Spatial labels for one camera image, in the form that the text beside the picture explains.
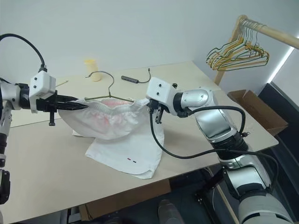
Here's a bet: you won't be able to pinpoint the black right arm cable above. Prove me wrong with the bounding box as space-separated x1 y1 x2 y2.
148 105 280 187

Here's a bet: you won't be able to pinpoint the white shorts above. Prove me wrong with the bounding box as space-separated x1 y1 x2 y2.
57 97 164 180

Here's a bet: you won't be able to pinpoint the flat cardboard box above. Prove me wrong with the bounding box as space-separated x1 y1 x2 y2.
78 178 172 222

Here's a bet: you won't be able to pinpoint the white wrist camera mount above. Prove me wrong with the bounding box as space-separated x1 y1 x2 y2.
145 77 178 115
28 71 57 114

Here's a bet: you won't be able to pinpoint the olive wire hanger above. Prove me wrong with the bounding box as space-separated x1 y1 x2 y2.
85 70 136 103

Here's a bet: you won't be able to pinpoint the wooden clothes rack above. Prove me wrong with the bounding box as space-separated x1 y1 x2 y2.
213 14 299 85

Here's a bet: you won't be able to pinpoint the open cardboard box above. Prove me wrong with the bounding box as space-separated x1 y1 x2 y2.
227 89 289 137

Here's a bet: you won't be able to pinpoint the grey rounded shape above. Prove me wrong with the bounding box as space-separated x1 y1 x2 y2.
157 199 181 224

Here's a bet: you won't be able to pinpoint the dark panel with silver edge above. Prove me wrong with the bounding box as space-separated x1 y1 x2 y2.
256 82 299 224

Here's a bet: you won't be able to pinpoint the grey usb hub with cable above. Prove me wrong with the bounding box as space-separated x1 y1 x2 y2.
121 68 153 84

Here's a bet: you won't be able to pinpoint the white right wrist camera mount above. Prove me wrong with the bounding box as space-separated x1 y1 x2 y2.
145 77 178 115

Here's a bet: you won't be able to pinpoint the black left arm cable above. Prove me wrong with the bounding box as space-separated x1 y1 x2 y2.
0 33 48 73

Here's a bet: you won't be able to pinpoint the grey wire hanger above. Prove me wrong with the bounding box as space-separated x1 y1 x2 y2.
205 20 267 65

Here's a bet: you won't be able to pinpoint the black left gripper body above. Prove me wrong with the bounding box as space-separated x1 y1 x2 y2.
36 91 59 127

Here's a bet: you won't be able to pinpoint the black table frame bracket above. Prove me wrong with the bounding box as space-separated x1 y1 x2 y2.
193 167 225 195

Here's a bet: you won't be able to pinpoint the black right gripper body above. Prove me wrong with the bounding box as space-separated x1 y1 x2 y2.
147 98 169 115

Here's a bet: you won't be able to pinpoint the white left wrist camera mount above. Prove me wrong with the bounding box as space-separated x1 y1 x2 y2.
28 71 57 114

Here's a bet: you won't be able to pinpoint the bunch of hangers on rack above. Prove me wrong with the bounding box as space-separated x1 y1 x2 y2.
210 21 269 72

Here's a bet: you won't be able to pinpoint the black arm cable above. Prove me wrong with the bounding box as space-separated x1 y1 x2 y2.
0 33 48 73
148 105 280 187

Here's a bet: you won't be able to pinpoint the pale yellow plastic cup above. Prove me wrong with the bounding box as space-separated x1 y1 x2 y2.
84 58 102 83

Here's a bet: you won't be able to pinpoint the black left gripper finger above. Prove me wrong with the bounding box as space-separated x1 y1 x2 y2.
57 101 89 111
57 94 79 103

